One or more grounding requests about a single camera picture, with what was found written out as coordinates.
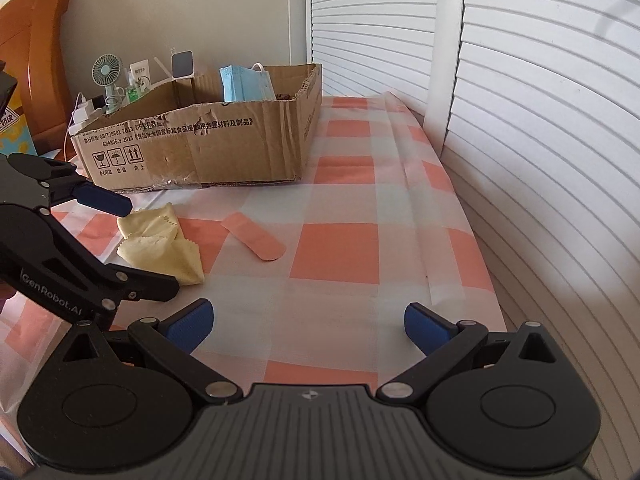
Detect white charging cable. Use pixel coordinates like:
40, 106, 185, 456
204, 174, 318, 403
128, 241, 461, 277
62, 91, 87, 162

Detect blue surgical masks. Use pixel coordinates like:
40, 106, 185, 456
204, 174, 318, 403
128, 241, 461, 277
219, 63, 277, 102

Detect brown cardboard box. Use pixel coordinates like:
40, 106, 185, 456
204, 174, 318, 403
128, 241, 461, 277
72, 64, 322, 192

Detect yellow blue snack bag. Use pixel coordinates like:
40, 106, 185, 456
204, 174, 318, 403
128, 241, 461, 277
0, 88, 37, 156

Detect phone stand with tablet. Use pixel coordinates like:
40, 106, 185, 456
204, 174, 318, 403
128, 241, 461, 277
170, 50, 195, 79

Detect pink adhesive bandage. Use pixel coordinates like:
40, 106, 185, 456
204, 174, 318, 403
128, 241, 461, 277
221, 212, 286, 261

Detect white power strip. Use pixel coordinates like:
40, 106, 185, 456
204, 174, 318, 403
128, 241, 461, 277
67, 101, 104, 136

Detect green desk fan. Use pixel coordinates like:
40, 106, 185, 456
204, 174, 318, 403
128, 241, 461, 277
91, 53, 122, 114

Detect green tube bottle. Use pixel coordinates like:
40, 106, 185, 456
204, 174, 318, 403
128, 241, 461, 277
129, 60, 152, 94

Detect pink checkered tablecloth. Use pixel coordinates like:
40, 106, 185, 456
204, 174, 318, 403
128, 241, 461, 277
0, 94, 509, 461

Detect wooden headboard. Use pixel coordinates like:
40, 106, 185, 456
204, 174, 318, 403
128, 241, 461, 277
1, 0, 72, 153

